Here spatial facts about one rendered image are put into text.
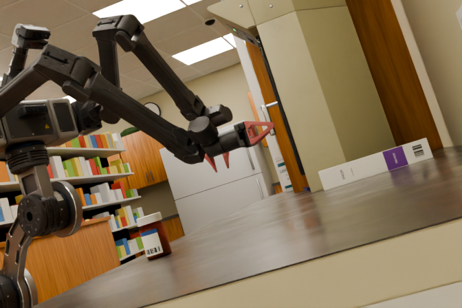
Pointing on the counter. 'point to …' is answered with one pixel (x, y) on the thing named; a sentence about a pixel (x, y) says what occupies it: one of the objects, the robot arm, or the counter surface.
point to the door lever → (269, 115)
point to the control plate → (243, 35)
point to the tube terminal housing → (316, 63)
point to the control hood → (235, 14)
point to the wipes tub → (284, 173)
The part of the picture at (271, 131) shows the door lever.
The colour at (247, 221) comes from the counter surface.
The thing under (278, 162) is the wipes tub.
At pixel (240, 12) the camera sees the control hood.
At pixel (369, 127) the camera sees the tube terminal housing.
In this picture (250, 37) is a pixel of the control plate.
